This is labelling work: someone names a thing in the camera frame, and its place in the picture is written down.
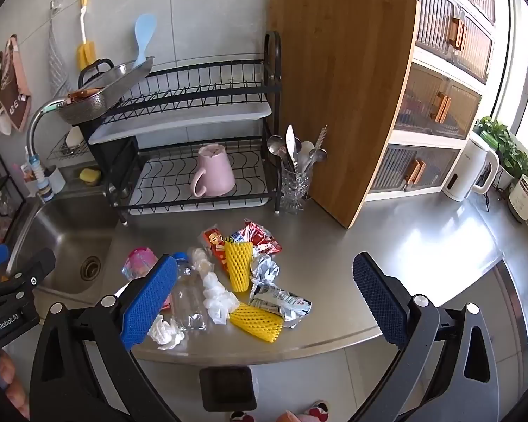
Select small white appliance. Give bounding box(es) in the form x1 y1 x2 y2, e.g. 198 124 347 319
508 175 528 223

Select person's left hand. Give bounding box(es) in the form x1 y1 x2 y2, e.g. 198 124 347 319
0 348 31 420

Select wire sink caddy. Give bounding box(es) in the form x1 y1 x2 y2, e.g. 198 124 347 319
50 125 91 161

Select black waste bin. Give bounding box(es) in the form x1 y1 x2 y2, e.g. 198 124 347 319
199 366 257 413

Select glass cutlery holder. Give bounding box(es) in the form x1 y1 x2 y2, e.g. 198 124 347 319
280 165 311 215

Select white foam net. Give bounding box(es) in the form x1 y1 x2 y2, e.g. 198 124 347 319
189 246 214 274

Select black two-tier dish rack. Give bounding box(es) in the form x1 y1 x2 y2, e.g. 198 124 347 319
77 31 283 225

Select thin bottle brush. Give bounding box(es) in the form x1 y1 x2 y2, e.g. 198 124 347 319
310 125 329 170

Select green potted plant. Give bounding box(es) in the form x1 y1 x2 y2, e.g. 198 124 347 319
473 116 528 192

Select clear plastic bottle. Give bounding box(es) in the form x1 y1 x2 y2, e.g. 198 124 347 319
169 251 207 331

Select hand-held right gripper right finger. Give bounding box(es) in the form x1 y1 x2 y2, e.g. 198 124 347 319
350 252 500 422

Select pink packet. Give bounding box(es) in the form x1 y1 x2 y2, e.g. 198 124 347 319
122 247 159 280

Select printed paper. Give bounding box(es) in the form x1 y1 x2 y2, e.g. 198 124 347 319
250 254 281 288

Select brown pink hand towel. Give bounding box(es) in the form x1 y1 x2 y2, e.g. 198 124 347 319
2 35 32 133

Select crumpled white tissue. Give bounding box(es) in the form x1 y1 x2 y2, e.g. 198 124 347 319
202 273 240 326
147 314 186 351

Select steel sink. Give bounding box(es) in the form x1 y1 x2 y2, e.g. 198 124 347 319
4 165 119 295

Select white cup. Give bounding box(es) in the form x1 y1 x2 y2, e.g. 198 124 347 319
48 165 67 194

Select steel colander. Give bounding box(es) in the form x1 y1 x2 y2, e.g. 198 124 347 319
55 56 156 126

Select silver printed wrapper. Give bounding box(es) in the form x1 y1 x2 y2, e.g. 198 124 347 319
249 282 312 330

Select yellow foam fruit net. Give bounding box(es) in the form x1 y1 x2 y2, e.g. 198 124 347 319
229 303 287 344
224 241 253 293

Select cream stackable storage cabinet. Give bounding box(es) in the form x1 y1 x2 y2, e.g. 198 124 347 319
332 0 498 203

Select yellow dish brush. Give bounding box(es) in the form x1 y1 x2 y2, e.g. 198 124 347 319
77 0 96 71

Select white electric kettle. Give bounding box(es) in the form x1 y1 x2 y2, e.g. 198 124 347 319
442 132 500 203

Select bamboo cutting board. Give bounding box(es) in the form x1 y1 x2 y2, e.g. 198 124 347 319
266 0 421 229

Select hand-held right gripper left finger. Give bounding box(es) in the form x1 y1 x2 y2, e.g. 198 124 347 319
29 252 181 422

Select pink mug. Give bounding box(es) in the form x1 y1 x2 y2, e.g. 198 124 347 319
190 143 237 198

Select black shelf rack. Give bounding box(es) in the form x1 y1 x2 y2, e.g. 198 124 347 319
0 110 27 247

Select blue rice paddle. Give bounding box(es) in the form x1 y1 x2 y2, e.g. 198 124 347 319
132 13 157 66

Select table knife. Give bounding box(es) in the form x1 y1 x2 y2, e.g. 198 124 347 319
285 124 301 172

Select steel faucet with hose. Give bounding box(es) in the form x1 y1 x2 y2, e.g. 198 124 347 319
24 97 71 203

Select hanging mesh bag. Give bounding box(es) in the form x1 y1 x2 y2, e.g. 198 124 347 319
48 9 69 97

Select red snack wrapper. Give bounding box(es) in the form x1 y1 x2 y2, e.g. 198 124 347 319
226 218 283 256

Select wooden utensil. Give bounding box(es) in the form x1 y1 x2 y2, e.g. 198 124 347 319
68 88 103 101

